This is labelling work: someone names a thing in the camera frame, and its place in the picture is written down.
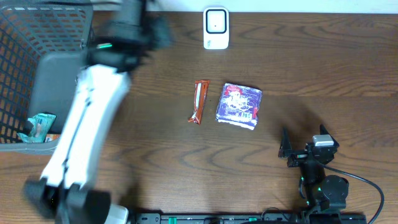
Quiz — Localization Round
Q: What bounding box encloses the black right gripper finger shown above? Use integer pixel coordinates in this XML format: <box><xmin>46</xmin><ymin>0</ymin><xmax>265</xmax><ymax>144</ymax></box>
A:
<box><xmin>319</xmin><ymin>124</ymin><xmax>340</xmax><ymax>148</ymax></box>
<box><xmin>278</xmin><ymin>128</ymin><xmax>292</xmax><ymax>158</ymax></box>

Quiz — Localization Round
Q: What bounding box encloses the purple snack packet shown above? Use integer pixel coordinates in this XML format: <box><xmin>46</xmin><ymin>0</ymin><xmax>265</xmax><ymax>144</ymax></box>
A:
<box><xmin>216</xmin><ymin>83</ymin><xmax>262</xmax><ymax>130</ymax></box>

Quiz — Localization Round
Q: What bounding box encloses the orange-red snack bar wrapper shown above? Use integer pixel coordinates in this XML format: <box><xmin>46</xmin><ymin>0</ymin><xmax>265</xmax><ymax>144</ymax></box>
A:
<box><xmin>188</xmin><ymin>80</ymin><xmax>210</xmax><ymax>124</ymax></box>

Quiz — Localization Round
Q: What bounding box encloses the teal wet wipes packet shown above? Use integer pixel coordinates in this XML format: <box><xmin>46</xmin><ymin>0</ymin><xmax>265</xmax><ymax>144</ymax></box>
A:
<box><xmin>17</xmin><ymin>113</ymin><xmax>56</xmax><ymax>143</ymax></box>

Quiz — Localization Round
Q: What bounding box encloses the orange tissue packet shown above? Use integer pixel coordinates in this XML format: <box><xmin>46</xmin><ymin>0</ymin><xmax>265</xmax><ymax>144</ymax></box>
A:
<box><xmin>44</xmin><ymin>134</ymin><xmax>60</xmax><ymax>142</ymax></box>

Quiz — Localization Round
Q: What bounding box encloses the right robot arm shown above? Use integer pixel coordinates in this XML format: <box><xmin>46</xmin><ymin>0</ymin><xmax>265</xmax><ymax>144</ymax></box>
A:
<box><xmin>278</xmin><ymin>125</ymin><xmax>349</xmax><ymax>223</ymax></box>

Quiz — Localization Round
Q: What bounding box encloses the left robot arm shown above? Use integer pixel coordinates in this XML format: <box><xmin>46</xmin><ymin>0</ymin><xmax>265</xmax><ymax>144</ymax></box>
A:
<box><xmin>24</xmin><ymin>1</ymin><xmax>170</xmax><ymax>223</ymax></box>

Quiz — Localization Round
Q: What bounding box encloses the white barcode scanner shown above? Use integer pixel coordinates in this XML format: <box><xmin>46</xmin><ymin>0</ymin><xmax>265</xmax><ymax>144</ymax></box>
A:
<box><xmin>203</xmin><ymin>7</ymin><xmax>229</xmax><ymax>50</ymax></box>

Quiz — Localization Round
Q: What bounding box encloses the grey plastic mesh basket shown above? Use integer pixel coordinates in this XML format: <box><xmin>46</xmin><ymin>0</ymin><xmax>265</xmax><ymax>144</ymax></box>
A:
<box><xmin>1</xmin><ymin>0</ymin><xmax>94</xmax><ymax>155</ymax></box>

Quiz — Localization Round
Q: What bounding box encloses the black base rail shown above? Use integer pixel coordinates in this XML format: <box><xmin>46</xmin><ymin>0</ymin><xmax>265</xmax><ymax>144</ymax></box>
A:
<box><xmin>128</xmin><ymin>212</ymin><xmax>367</xmax><ymax>224</ymax></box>

